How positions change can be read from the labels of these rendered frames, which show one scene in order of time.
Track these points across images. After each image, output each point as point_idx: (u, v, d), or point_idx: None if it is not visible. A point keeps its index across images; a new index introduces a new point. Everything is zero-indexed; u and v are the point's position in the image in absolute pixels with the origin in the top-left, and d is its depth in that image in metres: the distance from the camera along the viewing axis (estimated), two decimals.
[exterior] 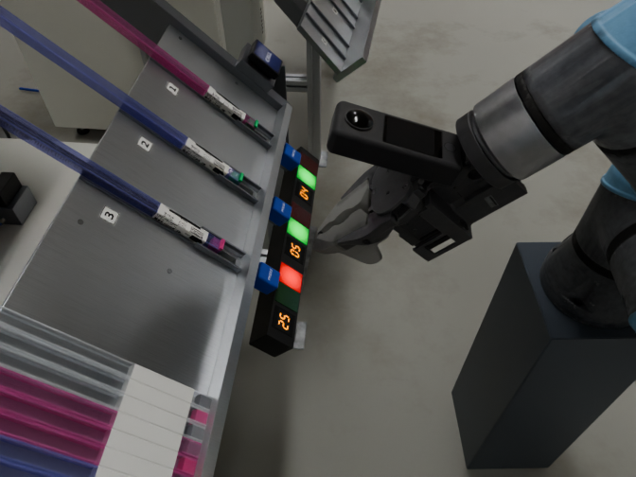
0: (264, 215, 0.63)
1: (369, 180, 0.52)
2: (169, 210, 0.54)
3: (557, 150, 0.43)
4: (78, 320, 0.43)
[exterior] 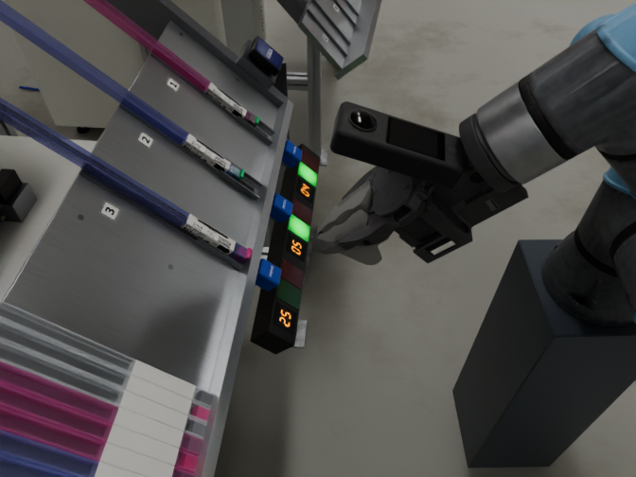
0: (265, 211, 0.62)
1: (370, 181, 0.52)
2: (198, 220, 0.55)
3: (559, 154, 0.44)
4: (78, 315, 0.43)
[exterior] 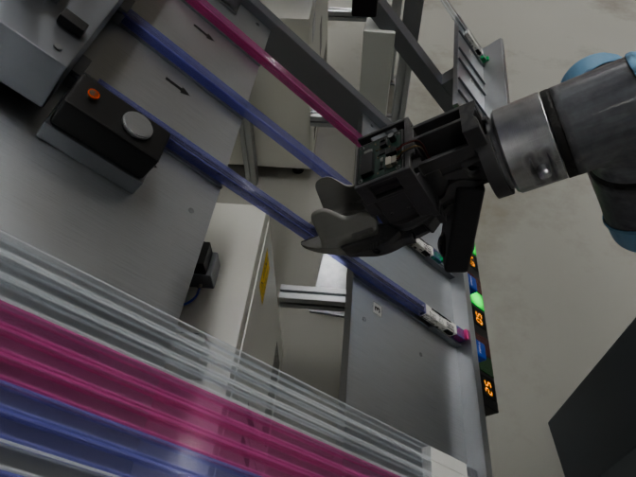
0: (467, 292, 0.70)
1: None
2: (432, 309, 0.63)
3: (529, 102, 0.41)
4: (385, 410, 0.51)
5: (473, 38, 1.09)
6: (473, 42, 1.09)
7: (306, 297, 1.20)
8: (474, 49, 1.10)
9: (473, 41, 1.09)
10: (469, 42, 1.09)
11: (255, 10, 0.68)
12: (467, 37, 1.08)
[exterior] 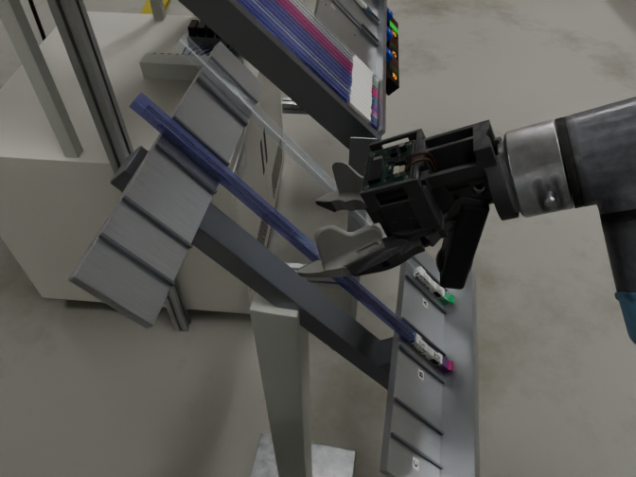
0: None
1: None
2: (421, 339, 0.66)
3: (544, 128, 0.41)
4: None
5: (430, 276, 0.74)
6: (429, 284, 0.73)
7: None
8: (432, 291, 0.75)
9: (430, 283, 0.73)
10: (423, 283, 0.74)
11: None
12: (419, 278, 0.73)
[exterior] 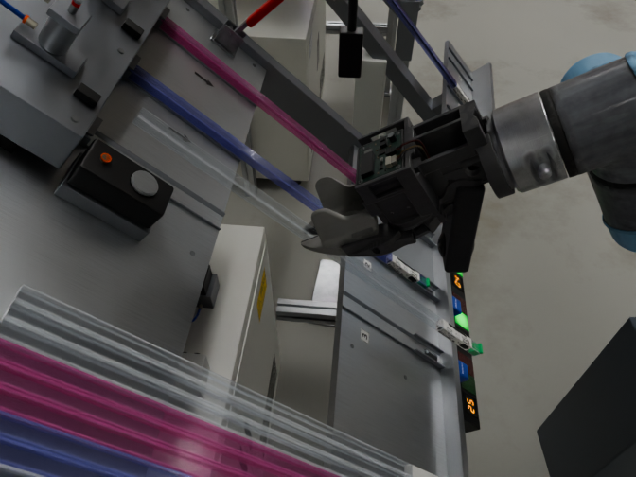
0: (450, 315, 0.75)
1: None
2: (460, 87, 1.06)
3: (530, 101, 0.41)
4: (370, 432, 0.56)
5: (453, 328, 0.66)
6: (454, 337, 0.65)
7: (302, 311, 1.25)
8: (457, 344, 0.67)
9: (454, 336, 0.65)
10: (448, 337, 0.66)
11: (252, 52, 0.72)
12: (443, 332, 0.65)
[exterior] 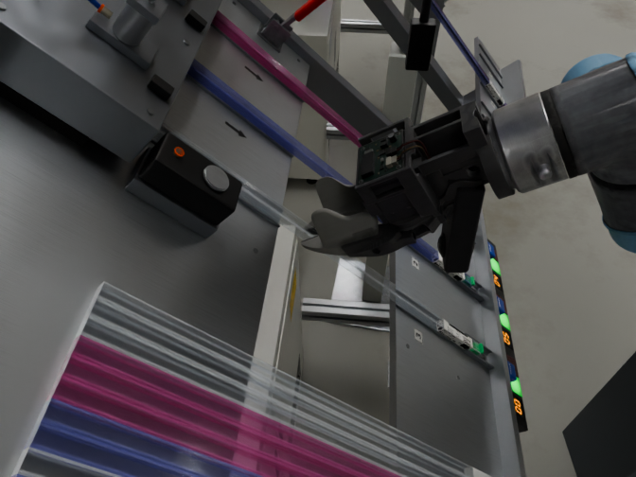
0: (497, 315, 0.74)
1: None
2: (492, 84, 1.05)
3: (530, 102, 0.41)
4: (431, 433, 0.55)
5: (454, 328, 0.66)
6: (455, 337, 0.65)
7: (328, 310, 1.23)
8: (458, 344, 0.67)
9: (455, 336, 0.65)
10: (448, 337, 0.66)
11: (296, 46, 0.71)
12: (444, 332, 0.65)
